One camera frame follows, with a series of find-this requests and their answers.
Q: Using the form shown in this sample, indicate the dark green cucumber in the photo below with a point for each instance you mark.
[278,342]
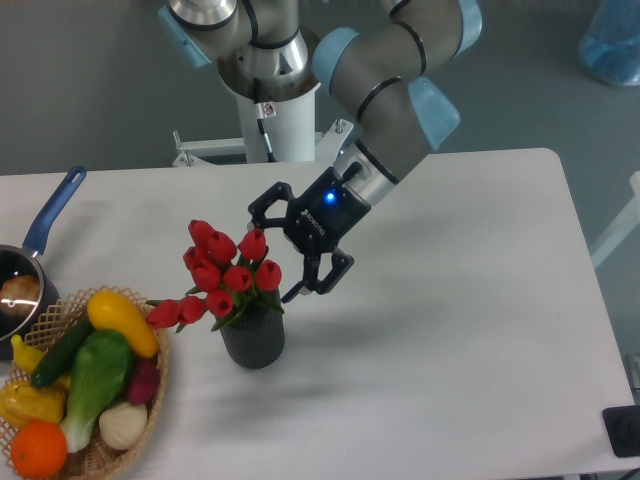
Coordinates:
[60,356]

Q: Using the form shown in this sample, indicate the dark grey ribbed vase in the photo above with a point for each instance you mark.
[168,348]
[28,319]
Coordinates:
[255,338]

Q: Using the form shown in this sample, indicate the blue handled saucepan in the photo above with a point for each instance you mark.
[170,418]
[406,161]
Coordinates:
[24,260]

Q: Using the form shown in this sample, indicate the woven wicker basket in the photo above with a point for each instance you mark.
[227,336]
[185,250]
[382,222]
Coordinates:
[97,460]

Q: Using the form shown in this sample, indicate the black device at table edge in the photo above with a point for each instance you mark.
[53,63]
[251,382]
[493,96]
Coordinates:
[622,426]

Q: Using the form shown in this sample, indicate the red tulip bouquet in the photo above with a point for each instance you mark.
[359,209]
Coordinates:
[231,280]

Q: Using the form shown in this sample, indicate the yellow squash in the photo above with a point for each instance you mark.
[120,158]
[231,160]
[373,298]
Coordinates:
[108,310]

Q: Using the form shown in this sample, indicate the yellow bell pepper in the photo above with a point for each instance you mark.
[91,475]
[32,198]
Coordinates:
[22,404]

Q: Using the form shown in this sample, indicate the white garlic bulb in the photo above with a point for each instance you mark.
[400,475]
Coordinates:
[121,425]

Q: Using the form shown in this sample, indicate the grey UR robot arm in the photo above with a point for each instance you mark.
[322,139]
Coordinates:
[273,67]

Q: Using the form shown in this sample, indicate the brown bread roll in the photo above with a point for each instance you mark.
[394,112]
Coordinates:
[19,296]

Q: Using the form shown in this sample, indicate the white frame leg right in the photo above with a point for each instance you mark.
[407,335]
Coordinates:
[619,228]

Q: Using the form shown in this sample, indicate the orange fruit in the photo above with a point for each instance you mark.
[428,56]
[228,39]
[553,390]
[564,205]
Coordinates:
[39,450]

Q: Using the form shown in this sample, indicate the purple red onion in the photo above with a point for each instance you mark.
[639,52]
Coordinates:
[144,382]

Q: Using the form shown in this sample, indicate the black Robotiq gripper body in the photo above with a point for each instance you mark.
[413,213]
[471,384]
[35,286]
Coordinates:
[317,220]

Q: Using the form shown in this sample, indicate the yellow banana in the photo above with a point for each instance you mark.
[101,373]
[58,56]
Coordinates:
[27,358]

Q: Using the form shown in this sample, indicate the grey object right edge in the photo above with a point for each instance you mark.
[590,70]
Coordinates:
[633,370]

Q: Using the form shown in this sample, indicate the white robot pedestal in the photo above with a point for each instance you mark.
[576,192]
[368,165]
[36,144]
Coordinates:
[283,131]

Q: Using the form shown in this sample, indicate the green bok choy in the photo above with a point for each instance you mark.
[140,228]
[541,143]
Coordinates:
[99,370]

